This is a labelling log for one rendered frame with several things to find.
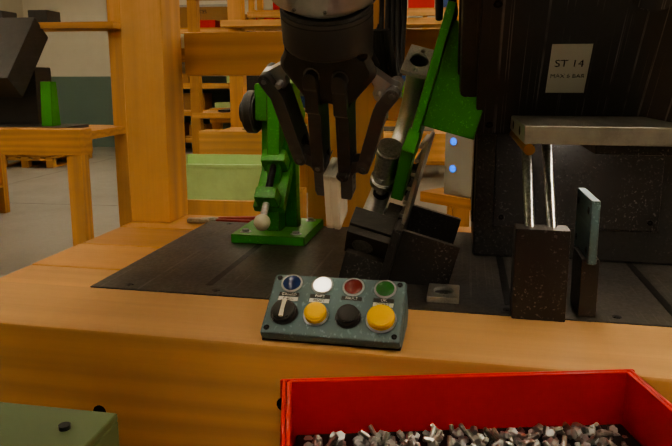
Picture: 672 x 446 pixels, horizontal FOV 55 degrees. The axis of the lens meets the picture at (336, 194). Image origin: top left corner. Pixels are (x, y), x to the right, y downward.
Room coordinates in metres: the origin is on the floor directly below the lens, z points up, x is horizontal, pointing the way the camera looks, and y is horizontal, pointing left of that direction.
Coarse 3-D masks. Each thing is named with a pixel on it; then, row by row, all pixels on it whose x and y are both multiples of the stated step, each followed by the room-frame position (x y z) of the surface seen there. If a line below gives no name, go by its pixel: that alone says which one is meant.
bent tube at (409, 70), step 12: (420, 48) 0.94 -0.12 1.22; (408, 60) 0.92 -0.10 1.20; (420, 60) 0.94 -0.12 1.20; (408, 72) 0.91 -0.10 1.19; (420, 72) 0.91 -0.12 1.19; (408, 84) 0.95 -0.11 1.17; (420, 84) 0.94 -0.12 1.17; (408, 96) 0.96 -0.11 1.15; (408, 108) 0.98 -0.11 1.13; (408, 120) 0.98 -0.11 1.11; (396, 132) 0.99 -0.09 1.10; (372, 192) 0.92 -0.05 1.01; (372, 204) 0.90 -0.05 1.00; (384, 204) 0.91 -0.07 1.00
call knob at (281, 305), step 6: (282, 300) 0.66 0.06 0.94; (288, 300) 0.66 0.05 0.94; (276, 306) 0.65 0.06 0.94; (282, 306) 0.65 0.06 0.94; (288, 306) 0.65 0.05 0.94; (294, 306) 0.65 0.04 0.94; (276, 312) 0.65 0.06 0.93; (282, 312) 0.64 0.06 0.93; (288, 312) 0.64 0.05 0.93; (294, 312) 0.65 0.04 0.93; (276, 318) 0.64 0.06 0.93; (282, 318) 0.64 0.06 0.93; (288, 318) 0.64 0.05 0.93
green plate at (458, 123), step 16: (448, 16) 0.83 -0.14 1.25; (448, 32) 0.83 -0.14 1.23; (448, 48) 0.84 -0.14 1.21; (432, 64) 0.83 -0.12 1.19; (448, 64) 0.84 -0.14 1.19; (432, 80) 0.83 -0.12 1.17; (448, 80) 0.84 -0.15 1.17; (432, 96) 0.84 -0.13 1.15; (448, 96) 0.84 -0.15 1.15; (416, 112) 0.84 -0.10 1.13; (432, 112) 0.84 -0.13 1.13; (448, 112) 0.84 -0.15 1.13; (464, 112) 0.83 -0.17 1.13; (480, 112) 0.83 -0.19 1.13; (416, 128) 0.83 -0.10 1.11; (448, 128) 0.84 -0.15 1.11; (464, 128) 0.83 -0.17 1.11
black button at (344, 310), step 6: (342, 306) 0.64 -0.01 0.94; (348, 306) 0.64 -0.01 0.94; (354, 306) 0.64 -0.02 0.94; (336, 312) 0.64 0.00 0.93; (342, 312) 0.64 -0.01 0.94; (348, 312) 0.63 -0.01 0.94; (354, 312) 0.63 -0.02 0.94; (342, 318) 0.63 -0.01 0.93; (348, 318) 0.63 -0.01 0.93; (354, 318) 0.63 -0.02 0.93; (342, 324) 0.63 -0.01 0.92; (348, 324) 0.63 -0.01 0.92
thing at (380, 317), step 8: (368, 312) 0.63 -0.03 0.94; (376, 312) 0.63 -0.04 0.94; (384, 312) 0.63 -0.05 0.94; (392, 312) 0.63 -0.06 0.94; (368, 320) 0.63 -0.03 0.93; (376, 320) 0.62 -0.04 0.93; (384, 320) 0.62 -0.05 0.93; (392, 320) 0.63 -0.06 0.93; (376, 328) 0.62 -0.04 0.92; (384, 328) 0.62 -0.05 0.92
